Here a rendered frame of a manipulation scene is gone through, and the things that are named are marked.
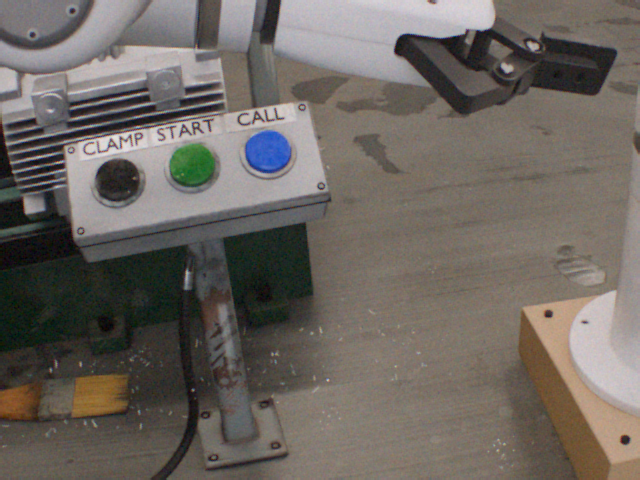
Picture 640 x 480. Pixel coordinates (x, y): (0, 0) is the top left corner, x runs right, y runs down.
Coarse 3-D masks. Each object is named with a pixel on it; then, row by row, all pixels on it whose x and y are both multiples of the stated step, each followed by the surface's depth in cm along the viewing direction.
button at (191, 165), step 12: (192, 144) 56; (180, 156) 55; (192, 156) 55; (204, 156) 55; (180, 168) 55; (192, 168) 55; (204, 168) 55; (180, 180) 55; (192, 180) 55; (204, 180) 55
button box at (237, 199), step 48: (96, 144) 56; (144, 144) 56; (240, 144) 57; (96, 192) 55; (144, 192) 55; (192, 192) 55; (240, 192) 56; (288, 192) 56; (96, 240) 54; (144, 240) 57; (192, 240) 59
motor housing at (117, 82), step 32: (96, 64) 72; (128, 64) 72; (192, 64) 73; (96, 96) 70; (128, 96) 71; (192, 96) 72; (224, 96) 74; (32, 128) 70; (96, 128) 72; (128, 128) 72; (32, 160) 72; (32, 192) 73
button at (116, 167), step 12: (108, 168) 55; (120, 168) 55; (132, 168) 55; (96, 180) 54; (108, 180) 54; (120, 180) 54; (132, 180) 54; (108, 192) 54; (120, 192) 54; (132, 192) 54
